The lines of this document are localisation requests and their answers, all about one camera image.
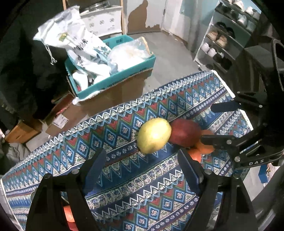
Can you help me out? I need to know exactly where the white door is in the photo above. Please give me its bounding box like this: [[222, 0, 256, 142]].
[[161, 0, 194, 43]]

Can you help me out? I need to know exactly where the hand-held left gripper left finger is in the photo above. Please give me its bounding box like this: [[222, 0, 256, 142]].
[[25, 148, 107, 231]]

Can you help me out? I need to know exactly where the yellow apple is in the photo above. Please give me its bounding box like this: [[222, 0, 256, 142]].
[[137, 118, 172, 155]]

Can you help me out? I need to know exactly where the grey shoe rack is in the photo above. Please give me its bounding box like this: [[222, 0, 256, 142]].
[[193, 0, 265, 74]]

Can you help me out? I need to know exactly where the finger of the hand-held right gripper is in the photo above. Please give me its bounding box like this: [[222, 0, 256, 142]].
[[199, 130, 265, 157], [210, 91, 265, 114]]

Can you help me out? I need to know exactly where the collection of shoes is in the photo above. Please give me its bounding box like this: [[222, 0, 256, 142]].
[[200, 0, 262, 70]]

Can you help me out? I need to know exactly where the patterned blue tablecloth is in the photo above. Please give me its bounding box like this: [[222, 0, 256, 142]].
[[0, 70, 254, 231]]

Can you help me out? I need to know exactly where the white printed plastic bag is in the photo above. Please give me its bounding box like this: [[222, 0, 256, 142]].
[[33, 6, 112, 83]]

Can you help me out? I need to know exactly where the grey clothing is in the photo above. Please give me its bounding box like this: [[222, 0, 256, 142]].
[[0, 142, 31, 176]]

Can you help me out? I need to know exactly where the clear plastic bag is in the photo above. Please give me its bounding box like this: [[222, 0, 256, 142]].
[[107, 36, 154, 73]]

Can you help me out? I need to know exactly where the red apple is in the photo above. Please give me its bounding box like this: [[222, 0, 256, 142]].
[[63, 205, 78, 231], [169, 118, 203, 148]]

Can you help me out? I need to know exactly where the wooden shelf rack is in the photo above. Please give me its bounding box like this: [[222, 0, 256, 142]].
[[62, 0, 125, 36]]

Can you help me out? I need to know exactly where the large brown cardboard box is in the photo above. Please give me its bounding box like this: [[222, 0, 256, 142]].
[[67, 67, 154, 117]]

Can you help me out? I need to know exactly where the black hooded coat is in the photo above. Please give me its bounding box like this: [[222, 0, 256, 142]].
[[0, 0, 74, 130]]

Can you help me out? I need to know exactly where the small labelled cardboard box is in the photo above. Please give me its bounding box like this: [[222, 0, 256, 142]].
[[45, 93, 89, 136]]

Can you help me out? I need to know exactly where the teal cardboard box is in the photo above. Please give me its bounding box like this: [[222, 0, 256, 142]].
[[65, 36, 156, 100]]

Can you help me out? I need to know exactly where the wooden low drawer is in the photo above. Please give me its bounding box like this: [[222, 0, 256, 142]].
[[4, 119, 43, 144]]

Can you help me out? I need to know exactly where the white plastic basket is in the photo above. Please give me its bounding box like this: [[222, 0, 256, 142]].
[[79, 6, 124, 39]]

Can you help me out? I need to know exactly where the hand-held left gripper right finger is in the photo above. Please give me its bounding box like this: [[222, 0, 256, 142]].
[[177, 148, 259, 231]]

